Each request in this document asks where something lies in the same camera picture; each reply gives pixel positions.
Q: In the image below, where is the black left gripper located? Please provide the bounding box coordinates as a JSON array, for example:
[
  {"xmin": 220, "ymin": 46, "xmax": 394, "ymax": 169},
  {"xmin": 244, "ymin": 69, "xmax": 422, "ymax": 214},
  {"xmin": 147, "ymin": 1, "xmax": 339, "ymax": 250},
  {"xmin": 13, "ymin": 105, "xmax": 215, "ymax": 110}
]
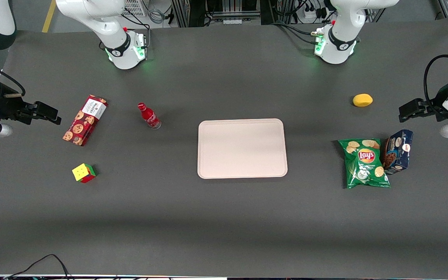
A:
[{"xmin": 399, "ymin": 81, "xmax": 448, "ymax": 123}]

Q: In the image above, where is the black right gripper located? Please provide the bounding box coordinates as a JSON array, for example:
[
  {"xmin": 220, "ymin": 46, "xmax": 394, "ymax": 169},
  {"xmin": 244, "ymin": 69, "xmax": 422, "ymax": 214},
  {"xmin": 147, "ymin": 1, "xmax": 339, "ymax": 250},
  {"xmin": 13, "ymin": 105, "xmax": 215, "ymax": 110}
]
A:
[{"xmin": 0, "ymin": 93, "xmax": 61, "ymax": 126}]

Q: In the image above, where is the red coke bottle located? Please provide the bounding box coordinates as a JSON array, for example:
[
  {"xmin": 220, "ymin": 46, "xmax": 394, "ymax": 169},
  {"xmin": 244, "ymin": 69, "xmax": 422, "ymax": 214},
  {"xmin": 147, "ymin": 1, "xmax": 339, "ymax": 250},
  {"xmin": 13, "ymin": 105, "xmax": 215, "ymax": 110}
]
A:
[{"xmin": 137, "ymin": 102, "xmax": 161, "ymax": 130}]

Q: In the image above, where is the beige plastic tray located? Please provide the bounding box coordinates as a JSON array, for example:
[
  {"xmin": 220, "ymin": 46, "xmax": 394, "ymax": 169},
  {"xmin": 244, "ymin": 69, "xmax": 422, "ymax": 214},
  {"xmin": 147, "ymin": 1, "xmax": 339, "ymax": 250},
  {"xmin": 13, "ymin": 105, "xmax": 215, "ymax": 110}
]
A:
[{"xmin": 197, "ymin": 118, "xmax": 288, "ymax": 179}]

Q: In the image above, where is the red cookie box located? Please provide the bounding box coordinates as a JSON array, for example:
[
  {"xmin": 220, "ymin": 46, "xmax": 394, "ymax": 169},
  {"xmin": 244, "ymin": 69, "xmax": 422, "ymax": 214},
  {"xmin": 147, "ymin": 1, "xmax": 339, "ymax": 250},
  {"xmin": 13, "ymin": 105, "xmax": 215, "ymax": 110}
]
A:
[{"xmin": 62, "ymin": 94, "xmax": 108, "ymax": 147}]

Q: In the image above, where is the blue cookie box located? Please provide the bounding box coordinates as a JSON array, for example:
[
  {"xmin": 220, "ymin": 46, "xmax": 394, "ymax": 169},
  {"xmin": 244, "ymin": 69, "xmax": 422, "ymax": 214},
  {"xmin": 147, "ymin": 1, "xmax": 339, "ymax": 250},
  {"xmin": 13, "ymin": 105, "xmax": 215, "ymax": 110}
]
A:
[{"xmin": 382, "ymin": 129, "xmax": 414, "ymax": 175}]

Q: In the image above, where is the yellow lemon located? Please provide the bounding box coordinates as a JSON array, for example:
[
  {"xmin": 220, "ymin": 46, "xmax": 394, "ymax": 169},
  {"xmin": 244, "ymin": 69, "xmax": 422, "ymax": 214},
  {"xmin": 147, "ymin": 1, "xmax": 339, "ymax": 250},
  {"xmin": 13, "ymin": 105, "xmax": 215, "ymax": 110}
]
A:
[{"xmin": 352, "ymin": 93, "xmax": 373, "ymax": 107}]

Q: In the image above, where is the rubik's cube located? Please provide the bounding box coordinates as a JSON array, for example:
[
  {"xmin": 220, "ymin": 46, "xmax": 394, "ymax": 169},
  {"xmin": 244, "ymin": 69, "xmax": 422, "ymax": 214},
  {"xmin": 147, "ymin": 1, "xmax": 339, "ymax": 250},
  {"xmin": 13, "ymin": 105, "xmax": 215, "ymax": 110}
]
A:
[{"xmin": 72, "ymin": 163, "xmax": 97, "ymax": 184}]

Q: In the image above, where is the green Lay's chips bag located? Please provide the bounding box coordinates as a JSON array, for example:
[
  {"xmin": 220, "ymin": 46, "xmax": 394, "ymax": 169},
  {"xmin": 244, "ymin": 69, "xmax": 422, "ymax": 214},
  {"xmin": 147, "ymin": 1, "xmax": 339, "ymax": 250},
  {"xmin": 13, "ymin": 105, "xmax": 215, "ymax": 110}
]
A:
[{"xmin": 338, "ymin": 138, "xmax": 391, "ymax": 189}]

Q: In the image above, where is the white power strip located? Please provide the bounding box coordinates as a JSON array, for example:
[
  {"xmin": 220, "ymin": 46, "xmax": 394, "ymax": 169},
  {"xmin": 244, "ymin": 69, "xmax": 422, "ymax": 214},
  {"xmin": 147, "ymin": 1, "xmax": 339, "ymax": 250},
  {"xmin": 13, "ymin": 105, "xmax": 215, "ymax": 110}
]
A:
[{"xmin": 303, "ymin": 5, "xmax": 328, "ymax": 20}]

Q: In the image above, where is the white perforated box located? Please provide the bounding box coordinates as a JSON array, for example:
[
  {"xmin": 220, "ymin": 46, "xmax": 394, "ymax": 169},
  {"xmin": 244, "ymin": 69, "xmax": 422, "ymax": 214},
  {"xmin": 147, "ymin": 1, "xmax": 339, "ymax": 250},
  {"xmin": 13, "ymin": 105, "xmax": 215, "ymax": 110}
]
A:
[{"xmin": 122, "ymin": 0, "xmax": 148, "ymax": 17}]

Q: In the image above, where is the dark grey table mat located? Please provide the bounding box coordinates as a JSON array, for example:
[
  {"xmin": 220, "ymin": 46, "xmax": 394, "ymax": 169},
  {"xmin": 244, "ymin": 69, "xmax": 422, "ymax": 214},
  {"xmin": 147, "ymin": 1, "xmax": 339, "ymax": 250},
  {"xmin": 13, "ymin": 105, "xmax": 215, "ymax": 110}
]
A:
[{"xmin": 0, "ymin": 14, "xmax": 448, "ymax": 279}]

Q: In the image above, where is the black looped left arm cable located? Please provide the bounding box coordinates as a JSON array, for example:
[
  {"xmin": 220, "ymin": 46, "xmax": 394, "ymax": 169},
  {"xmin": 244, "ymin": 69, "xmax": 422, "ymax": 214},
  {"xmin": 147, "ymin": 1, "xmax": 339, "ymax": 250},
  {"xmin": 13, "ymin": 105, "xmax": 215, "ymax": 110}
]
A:
[{"xmin": 423, "ymin": 54, "xmax": 448, "ymax": 107}]

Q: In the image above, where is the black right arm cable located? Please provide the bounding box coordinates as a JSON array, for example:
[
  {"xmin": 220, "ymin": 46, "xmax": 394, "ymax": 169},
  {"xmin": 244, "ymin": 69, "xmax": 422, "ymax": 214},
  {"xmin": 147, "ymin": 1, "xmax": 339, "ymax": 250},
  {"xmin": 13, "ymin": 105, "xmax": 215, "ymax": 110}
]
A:
[{"xmin": 0, "ymin": 58, "xmax": 26, "ymax": 97}]

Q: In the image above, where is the black thin base cable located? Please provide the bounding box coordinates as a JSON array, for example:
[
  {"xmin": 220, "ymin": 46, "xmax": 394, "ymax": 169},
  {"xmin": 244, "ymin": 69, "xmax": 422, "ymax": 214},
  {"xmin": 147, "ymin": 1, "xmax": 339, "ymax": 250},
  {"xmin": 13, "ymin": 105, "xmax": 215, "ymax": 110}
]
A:
[{"xmin": 121, "ymin": 14, "xmax": 152, "ymax": 49}]

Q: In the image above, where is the thin black table-edge cable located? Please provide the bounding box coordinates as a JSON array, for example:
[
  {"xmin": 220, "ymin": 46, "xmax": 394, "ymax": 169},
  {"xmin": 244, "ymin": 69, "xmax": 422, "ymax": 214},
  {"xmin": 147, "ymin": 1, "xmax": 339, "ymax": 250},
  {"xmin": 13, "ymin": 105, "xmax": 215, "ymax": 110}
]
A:
[{"xmin": 2, "ymin": 254, "xmax": 71, "ymax": 280}]

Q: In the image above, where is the black base power cable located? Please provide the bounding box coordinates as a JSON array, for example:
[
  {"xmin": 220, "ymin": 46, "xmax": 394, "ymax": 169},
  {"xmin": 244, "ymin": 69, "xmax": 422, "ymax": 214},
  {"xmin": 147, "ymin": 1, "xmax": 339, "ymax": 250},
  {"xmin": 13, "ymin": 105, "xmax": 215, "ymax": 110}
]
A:
[{"xmin": 272, "ymin": 21, "xmax": 320, "ymax": 44}]

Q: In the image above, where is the grey coiled cable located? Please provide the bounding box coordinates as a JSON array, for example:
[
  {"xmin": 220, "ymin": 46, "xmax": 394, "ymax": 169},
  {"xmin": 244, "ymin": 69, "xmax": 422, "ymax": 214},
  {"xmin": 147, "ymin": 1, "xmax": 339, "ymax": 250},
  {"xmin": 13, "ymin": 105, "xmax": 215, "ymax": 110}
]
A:
[{"xmin": 147, "ymin": 7, "xmax": 166, "ymax": 25}]

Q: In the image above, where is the black aluminium frame rack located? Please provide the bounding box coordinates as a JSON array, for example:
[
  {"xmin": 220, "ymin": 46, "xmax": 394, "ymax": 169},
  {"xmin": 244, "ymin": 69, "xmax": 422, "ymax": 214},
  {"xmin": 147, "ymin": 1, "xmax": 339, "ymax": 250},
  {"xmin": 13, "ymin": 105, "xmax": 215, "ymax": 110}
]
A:
[{"xmin": 171, "ymin": 0, "xmax": 262, "ymax": 28}]

